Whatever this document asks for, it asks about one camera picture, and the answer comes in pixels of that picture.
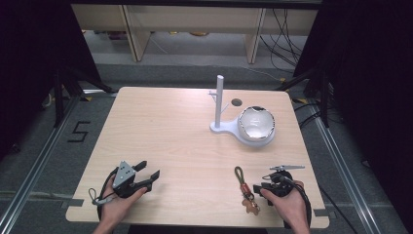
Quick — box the green cord keychain brown bear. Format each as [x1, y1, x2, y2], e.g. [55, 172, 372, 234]
[234, 166, 261, 216]

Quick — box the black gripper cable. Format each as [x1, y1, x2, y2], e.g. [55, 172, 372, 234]
[284, 175, 314, 228]
[96, 167, 120, 222]

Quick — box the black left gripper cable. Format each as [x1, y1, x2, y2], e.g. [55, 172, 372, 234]
[96, 167, 120, 222]

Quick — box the person's right hand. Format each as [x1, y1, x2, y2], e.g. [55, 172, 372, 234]
[260, 180, 310, 228]

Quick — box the grey wrist strap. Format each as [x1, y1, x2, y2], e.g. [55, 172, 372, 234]
[88, 187, 115, 207]

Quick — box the white bowl with dark rim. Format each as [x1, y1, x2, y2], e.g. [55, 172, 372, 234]
[237, 105, 277, 141]

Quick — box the light wooden desk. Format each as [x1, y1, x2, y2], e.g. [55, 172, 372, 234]
[71, 3, 319, 64]

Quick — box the white stand with pole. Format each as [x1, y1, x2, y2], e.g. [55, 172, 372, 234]
[208, 74, 277, 148]

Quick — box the black metal stand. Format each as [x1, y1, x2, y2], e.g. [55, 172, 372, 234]
[276, 66, 332, 129]
[52, 66, 116, 129]

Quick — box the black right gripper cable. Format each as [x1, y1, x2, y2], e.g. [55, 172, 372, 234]
[284, 175, 314, 228]

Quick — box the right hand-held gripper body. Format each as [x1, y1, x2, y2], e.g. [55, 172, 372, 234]
[262, 165, 306, 197]

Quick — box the bundle of black cables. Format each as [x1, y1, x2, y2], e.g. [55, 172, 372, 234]
[259, 9, 310, 74]

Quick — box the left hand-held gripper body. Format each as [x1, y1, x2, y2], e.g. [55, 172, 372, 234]
[112, 160, 147, 199]

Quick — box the black curtain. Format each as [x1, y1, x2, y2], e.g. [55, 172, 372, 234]
[0, 0, 103, 160]
[293, 0, 413, 228]

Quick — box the aluminium floor rail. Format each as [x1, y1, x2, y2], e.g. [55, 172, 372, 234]
[308, 100, 408, 234]
[0, 94, 82, 234]

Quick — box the white floor cable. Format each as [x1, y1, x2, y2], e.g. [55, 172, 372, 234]
[240, 64, 287, 83]

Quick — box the person's left hand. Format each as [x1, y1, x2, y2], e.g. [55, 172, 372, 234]
[96, 176, 149, 228]

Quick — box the black floor cable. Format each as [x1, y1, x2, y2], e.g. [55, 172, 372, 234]
[316, 183, 354, 234]

